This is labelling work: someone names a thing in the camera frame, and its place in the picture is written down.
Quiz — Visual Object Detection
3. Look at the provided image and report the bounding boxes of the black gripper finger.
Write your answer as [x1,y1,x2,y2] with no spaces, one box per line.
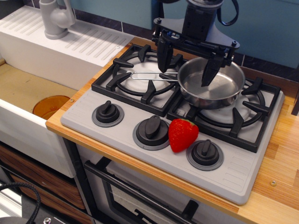
[201,57,224,87]
[157,37,173,73]

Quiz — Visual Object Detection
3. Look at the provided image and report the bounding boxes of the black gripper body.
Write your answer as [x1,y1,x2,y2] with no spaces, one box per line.
[152,18,240,67]

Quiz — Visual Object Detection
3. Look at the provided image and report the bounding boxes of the stainless steel pot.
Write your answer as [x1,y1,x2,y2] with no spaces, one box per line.
[130,57,246,110]

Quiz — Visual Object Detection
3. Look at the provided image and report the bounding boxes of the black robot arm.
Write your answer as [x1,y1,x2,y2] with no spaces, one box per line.
[152,0,240,86]

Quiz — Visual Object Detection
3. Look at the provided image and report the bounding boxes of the red plastic strawberry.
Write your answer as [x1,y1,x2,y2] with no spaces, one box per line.
[168,119,199,153]

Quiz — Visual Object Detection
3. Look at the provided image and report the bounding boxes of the black middle stove knob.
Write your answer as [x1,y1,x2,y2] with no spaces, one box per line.
[133,115,170,151]

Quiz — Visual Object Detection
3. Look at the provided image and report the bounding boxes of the black stove knob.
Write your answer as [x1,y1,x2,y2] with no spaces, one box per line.
[92,100,124,128]
[133,115,170,151]
[186,140,224,171]

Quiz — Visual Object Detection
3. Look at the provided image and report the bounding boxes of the black left stove knob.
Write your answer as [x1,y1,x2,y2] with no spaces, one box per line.
[92,100,124,128]

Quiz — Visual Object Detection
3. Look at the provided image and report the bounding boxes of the black right stove knob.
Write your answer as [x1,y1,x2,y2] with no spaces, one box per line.
[186,140,224,171]

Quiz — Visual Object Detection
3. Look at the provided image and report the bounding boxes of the grey toy stove top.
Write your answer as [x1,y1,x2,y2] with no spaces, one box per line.
[60,44,285,206]

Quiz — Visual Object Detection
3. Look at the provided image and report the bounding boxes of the black left burner grate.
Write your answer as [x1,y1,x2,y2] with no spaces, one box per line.
[92,44,181,117]

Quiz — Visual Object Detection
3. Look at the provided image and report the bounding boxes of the black burner grate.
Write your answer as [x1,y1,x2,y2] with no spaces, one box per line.
[167,77,283,153]
[92,44,181,117]

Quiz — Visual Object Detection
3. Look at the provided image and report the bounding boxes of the black right burner grate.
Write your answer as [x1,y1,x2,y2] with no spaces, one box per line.
[167,77,283,153]

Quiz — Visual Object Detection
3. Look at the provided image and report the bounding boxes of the grey toy faucet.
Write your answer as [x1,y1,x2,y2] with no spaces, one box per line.
[39,0,76,40]

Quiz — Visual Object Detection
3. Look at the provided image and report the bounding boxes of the orange plastic bowl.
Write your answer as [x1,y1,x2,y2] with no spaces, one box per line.
[32,95,70,120]

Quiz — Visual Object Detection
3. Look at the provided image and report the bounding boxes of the white toy sink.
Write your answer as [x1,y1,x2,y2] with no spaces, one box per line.
[0,6,133,178]

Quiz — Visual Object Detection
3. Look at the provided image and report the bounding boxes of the wood drawer fronts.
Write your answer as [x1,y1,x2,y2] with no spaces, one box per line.
[0,143,92,224]

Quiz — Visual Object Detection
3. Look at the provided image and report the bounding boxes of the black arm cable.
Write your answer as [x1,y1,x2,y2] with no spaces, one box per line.
[216,0,239,26]

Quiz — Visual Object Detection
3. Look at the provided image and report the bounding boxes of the oven door with black handle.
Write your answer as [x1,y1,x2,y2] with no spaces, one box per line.
[84,157,240,224]

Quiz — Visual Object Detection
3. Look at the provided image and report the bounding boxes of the black braided cable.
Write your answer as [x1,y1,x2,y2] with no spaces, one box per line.
[0,182,42,222]

